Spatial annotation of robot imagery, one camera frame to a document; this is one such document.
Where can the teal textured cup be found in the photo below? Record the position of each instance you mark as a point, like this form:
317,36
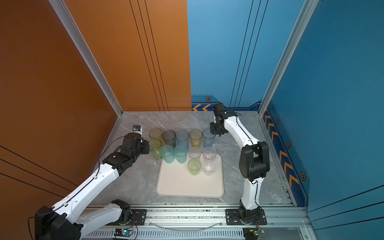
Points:
180,153
167,153

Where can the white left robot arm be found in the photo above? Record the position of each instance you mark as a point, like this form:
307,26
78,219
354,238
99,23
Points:
65,221

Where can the cream rectangular tray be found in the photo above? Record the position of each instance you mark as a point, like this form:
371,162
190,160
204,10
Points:
176,180

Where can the right circuit board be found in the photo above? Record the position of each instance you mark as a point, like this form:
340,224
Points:
252,233

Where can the yellow-brown tinted cup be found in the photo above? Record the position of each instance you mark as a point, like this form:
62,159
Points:
156,133

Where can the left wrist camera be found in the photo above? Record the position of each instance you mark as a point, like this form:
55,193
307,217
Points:
137,129

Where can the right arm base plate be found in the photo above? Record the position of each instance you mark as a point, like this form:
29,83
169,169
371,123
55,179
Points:
244,217

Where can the green tinted cup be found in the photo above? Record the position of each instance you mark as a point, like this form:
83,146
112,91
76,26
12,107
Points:
155,147

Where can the clear faceted cup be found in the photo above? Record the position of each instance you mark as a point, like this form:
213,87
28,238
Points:
209,154

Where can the grey smoked cup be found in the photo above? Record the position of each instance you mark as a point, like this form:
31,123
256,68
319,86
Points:
169,136

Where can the right aluminium corner post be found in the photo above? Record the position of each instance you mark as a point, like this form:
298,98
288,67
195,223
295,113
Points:
295,36

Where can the light blue cup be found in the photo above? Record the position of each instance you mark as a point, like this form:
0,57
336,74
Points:
182,137
208,138

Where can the yellow tinted cup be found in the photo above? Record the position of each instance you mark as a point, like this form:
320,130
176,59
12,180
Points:
196,138

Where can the aluminium corner post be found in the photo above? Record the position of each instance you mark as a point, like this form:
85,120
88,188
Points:
295,36
75,34

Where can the aluminium front rail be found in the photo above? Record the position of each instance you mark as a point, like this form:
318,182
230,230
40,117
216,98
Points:
199,222

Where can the teal textured cup front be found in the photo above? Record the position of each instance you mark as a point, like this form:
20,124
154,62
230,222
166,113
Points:
180,153

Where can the left aluminium corner post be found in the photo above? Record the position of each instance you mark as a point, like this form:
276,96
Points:
75,34

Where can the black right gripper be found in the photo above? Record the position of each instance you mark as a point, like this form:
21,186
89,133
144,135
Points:
212,125

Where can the light green cup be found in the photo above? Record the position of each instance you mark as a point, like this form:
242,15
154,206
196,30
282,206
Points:
194,166

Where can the clear textured cup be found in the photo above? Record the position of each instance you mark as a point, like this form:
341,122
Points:
194,153

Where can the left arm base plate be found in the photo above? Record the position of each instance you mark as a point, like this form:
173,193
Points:
137,218

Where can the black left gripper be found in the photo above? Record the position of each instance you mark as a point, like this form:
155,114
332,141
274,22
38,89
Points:
145,145

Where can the left green circuit board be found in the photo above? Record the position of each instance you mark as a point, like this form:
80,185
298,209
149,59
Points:
123,233

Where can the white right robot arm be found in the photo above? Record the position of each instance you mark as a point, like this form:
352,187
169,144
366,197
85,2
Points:
254,162

